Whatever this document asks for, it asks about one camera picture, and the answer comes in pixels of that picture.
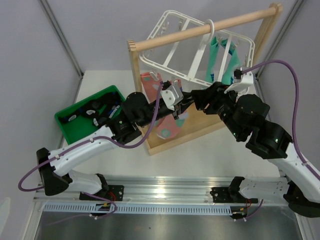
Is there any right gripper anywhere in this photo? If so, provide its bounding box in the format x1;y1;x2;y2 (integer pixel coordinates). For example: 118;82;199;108
190;81;245;140

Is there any pink sock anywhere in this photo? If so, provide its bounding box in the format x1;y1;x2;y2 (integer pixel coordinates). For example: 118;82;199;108
156;78;189;140
140;71;162;103

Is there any white plastic clip hanger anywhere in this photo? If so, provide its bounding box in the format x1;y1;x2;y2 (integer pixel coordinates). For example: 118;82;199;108
138;10;255;88

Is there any black sock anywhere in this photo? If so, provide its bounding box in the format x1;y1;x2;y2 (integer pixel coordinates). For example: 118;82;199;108
58;91;123;128

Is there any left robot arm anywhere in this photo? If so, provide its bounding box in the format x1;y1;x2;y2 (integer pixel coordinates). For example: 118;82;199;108
36;89;194;200

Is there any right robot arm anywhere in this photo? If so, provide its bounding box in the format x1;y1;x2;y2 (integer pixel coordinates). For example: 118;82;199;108
190;82;320;218

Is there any wooden hanging rack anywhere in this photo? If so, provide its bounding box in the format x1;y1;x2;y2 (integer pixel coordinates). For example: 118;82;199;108
127;3;283;155

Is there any right green blue sock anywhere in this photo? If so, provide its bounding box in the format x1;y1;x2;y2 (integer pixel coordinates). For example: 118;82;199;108
221;41;241;85

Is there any green blue sock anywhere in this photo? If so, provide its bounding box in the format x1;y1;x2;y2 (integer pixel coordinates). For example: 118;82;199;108
221;41;241;85
205;35;223;84

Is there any left green blue sock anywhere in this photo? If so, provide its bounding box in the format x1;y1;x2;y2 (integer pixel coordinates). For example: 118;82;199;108
205;35;223;84

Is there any green plastic bin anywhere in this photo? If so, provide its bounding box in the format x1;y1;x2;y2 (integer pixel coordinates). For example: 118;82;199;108
54;85;125;145

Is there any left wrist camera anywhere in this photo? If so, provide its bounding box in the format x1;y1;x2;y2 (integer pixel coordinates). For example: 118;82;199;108
160;84;184;111

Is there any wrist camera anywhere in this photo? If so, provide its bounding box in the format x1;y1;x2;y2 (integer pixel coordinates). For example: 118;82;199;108
224;67;254;95
160;84;184;111

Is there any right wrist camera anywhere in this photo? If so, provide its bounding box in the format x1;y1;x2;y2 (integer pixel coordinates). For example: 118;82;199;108
224;67;254;95

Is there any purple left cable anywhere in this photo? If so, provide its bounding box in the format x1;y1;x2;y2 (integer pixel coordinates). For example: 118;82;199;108
17;83;165;193

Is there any purple cable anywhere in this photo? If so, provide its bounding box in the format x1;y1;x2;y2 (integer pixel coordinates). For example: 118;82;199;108
243;59;320;180
17;83;165;193

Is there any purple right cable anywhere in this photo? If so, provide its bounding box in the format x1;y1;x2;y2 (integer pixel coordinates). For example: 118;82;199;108
243;59;320;180

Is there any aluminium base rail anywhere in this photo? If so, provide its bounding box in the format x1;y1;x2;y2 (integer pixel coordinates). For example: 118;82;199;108
33;175;288;207

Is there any white slotted cable duct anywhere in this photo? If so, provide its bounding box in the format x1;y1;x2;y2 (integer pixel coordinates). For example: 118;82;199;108
43;202;232;216

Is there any aluminium frame post right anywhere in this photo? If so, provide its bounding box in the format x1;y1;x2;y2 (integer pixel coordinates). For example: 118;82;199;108
259;0;307;62

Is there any aluminium frame post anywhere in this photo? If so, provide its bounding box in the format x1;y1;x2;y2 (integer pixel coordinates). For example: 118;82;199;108
38;0;84;79
259;0;307;62

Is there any aluminium frame post left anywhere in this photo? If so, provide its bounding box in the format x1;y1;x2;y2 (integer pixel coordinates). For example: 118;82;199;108
38;0;84;79

